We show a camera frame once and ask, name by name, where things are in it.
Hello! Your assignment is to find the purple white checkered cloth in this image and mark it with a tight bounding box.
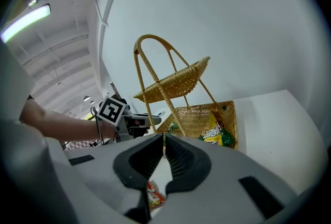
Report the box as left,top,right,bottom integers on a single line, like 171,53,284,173
63,140,104,150

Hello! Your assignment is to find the person's left forearm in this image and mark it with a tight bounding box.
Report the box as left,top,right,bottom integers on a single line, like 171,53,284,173
19,100,119,141

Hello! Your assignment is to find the long ceiling light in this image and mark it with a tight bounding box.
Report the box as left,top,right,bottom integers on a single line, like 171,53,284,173
0,3,52,43

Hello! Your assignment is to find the orange-ended peanut snack packet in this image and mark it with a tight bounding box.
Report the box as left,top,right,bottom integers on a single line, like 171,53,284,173
146,180,166,210

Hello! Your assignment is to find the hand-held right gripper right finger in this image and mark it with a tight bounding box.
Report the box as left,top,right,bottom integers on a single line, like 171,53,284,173
152,133,301,224

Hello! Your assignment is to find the yellow green snack bag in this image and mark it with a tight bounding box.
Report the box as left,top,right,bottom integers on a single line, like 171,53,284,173
198,110,235,147

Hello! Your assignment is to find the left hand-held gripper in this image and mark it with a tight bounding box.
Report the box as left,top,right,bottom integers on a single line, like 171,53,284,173
95,95,162,143

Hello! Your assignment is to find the person's left hand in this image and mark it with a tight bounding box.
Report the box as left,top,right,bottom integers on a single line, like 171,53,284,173
130,127,150,138

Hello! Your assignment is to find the wicker basket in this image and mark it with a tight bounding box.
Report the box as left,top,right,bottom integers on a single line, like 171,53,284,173
133,34,238,151

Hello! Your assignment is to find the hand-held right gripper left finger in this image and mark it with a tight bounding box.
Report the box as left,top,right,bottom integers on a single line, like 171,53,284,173
63,132,165,224

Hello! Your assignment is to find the small green snack packet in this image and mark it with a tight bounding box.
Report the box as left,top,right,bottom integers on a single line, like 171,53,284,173
167,121,181,133

